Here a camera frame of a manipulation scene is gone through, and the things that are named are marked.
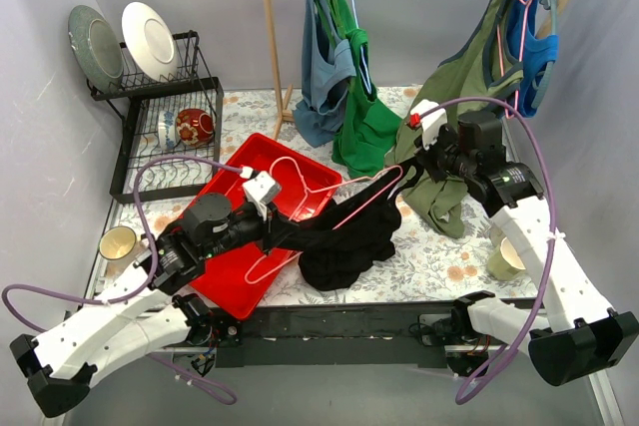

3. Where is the black tank top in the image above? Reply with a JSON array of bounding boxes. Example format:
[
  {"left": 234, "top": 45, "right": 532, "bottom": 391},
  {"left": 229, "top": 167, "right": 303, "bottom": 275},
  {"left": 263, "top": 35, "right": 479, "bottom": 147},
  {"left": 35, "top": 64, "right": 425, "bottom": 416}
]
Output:
[{"left": 270, "top": 159, "right": 424, "bottom": 291}]

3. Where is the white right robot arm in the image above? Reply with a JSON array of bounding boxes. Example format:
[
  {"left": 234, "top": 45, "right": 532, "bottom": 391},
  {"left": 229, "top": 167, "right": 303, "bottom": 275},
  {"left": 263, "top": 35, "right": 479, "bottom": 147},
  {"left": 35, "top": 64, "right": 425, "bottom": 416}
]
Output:
[{"left": 408, "top": 110, "right": 638, "bottom": 386}]

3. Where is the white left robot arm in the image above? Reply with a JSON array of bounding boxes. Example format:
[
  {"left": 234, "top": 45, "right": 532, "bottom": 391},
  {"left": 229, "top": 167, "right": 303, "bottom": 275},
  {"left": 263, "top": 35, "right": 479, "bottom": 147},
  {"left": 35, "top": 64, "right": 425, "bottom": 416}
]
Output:
[{"left": 10, "top": 194, "right": 300, "bottom": 418}]

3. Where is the olive green tank top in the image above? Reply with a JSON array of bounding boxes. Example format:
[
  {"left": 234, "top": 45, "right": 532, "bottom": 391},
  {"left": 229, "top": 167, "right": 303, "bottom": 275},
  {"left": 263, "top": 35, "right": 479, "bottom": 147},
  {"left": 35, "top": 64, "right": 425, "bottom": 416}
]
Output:
[{"left": 402, "top": 0, "right": 523, "bottom": 238}]

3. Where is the bright green tank top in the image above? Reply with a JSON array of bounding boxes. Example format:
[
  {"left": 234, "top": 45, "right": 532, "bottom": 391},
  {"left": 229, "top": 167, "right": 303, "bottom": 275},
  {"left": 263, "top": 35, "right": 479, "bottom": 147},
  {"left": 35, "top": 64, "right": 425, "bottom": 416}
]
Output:
[{"left": 332, "top": 29, "right": 400, "bottom": 178}]

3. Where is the royal blue tank top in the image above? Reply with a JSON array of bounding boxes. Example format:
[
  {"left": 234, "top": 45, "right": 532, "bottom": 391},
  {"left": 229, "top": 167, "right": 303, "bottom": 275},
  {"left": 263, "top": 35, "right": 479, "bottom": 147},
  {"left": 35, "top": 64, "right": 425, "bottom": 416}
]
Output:
[{"left": 505, "top": 0, "right": 559, "bottom": 118}]

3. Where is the grey blue tank top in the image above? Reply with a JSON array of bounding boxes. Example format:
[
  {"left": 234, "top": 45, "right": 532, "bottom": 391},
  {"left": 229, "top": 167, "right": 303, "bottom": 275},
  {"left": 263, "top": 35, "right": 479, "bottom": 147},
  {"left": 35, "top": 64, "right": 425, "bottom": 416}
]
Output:
[{"left": 294, "top": 21, "right": 355, "bottom": 148}]

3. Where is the grey blue plastic hanger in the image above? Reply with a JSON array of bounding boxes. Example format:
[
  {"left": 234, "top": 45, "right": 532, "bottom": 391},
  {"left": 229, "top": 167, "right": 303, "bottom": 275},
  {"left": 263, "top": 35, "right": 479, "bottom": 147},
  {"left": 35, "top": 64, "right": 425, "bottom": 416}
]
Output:
[{"left": 513, "top": 0, "right": 584, "bottom": 111}]

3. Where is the red plastic tray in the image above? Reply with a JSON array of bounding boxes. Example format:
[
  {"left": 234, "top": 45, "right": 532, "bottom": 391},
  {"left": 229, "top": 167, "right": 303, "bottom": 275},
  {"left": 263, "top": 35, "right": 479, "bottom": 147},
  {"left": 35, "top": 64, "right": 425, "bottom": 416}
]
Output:
[{"left": 191, "top": 133, "right": 342, "bottom": 320}]

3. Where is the floral table mat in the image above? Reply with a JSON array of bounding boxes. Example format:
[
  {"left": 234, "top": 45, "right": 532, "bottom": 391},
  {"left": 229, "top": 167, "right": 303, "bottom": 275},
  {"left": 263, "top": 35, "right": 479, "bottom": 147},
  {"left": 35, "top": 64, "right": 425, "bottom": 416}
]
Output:
[{"left": 124, "top": 85, "right": 537, "bottom": 307}]

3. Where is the cream mug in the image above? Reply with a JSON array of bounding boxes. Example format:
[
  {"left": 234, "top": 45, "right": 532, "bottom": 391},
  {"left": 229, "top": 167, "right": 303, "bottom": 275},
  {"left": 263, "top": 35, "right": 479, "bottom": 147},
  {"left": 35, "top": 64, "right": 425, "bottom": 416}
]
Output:
[{"left": 98, "top": 225, "right": 146, "bottom": 261}]

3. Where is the red floral bowl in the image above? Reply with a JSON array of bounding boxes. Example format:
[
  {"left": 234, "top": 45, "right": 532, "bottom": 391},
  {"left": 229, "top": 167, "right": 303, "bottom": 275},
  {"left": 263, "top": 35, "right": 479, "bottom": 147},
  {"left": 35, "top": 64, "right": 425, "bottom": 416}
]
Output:
[{"left": 175, "top": 108, "right": 215, "bottom": 148}]

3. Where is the blue white ceramic cup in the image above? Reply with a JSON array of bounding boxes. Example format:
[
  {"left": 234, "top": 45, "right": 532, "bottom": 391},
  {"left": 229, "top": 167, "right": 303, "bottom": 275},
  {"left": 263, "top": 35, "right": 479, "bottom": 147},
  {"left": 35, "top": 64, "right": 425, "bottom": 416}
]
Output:
[{"left": 157, "top": 110, "right": 179, "bottom": 151}]

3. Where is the white plate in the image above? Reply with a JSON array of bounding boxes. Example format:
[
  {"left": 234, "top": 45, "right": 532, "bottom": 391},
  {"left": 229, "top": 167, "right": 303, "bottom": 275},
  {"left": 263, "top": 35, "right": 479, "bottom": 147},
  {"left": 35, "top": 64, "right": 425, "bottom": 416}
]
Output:
[{"left": 121, "top": 2, "right": 179, "bottom": 82}]

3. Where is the grey green plate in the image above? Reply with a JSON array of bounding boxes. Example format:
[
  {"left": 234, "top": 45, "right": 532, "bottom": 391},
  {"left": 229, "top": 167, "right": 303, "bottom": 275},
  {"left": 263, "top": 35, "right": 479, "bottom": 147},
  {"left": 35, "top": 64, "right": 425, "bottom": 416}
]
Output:
[{"left": 68, "top": 5, "right": 124, "bottom": 94}]

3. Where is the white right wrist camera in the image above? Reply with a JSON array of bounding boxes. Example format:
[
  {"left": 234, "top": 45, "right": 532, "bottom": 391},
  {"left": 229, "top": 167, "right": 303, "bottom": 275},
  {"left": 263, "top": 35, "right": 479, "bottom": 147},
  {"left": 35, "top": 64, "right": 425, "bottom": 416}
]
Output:
[{"left": 408, "top": 99, "right": 447, "bottom": 150}]

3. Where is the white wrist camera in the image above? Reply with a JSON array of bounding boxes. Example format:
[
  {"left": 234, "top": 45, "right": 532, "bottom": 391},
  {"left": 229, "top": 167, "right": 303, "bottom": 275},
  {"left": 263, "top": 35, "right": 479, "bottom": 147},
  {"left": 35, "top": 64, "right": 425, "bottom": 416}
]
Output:
[
  {"left": 408, "top": 99, "right": 447, "bottom": 150},
  {"left": 243, "top": 171, "right": 282, "bottom": 206}
]

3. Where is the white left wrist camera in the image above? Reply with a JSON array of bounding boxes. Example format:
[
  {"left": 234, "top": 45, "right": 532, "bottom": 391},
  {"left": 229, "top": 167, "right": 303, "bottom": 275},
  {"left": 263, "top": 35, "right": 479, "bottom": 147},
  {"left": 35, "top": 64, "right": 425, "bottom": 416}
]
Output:
[{"left": 243, "top": 171, "right": 282, "bottom": 206}]

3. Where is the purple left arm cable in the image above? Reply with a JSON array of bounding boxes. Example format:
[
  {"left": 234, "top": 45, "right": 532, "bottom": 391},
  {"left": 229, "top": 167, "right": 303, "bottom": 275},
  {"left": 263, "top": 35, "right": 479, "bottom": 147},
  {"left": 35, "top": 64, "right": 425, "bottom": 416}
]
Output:
[{"left": 1, "top": 155, "right": 251, "bottom": 406}]

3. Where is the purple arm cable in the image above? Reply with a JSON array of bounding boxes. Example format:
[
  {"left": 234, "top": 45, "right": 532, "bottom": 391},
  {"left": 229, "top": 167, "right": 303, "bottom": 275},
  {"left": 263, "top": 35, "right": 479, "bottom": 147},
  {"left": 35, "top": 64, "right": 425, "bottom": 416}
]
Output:
[
  {"left": 1, "top": 155, "right": 251, "bottom": 406},
  {"left": 421, "top": 96, "right": 558, "bottom": 406}
]

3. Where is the black wire dish rack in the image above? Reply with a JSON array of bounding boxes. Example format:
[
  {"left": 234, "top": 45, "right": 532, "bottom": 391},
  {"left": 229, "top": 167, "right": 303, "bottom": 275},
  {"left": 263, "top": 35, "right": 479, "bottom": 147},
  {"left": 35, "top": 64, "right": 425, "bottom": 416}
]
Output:
[{"left": 87, "top": 30, "right": 224, "bottom": 205}]

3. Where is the light blue wire hanger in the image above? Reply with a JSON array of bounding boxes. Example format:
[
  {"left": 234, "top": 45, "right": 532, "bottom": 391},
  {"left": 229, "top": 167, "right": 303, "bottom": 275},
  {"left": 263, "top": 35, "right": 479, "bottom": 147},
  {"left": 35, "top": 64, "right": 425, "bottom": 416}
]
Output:
[{"left": 330, "top": 0, "right": 374, "bottom": 96}]

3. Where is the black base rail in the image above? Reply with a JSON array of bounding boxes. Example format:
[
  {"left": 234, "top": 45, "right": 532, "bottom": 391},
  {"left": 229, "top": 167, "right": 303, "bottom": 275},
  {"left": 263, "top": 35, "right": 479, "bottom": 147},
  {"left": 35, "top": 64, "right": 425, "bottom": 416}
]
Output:
[{"left": 214, "top": 301, "right": 452, "bottom": 369}]

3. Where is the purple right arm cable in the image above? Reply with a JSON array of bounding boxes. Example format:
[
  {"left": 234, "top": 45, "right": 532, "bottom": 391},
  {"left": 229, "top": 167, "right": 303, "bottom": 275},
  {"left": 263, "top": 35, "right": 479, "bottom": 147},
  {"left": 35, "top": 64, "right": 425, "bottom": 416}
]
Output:
[{"left": 421, "top": 96, "right": 558, "bottom": 406}]

